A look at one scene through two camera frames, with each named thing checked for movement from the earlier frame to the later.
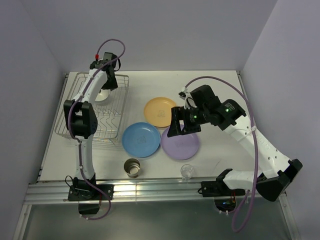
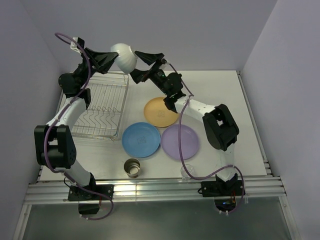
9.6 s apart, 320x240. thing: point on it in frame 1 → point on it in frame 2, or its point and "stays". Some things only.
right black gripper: x=180 y=113 → x=139 y=75
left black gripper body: x=111 y=84 → x=83 y=68
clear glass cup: x=187 y=171 stays
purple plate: x=179 y=147 stays
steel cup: x=132 y=167 stays
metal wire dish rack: x=110 y=114 stays
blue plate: x=141 y=139 stays
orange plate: x=157 y=111 stays
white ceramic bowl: x=103 y=94 → x=127 y=59
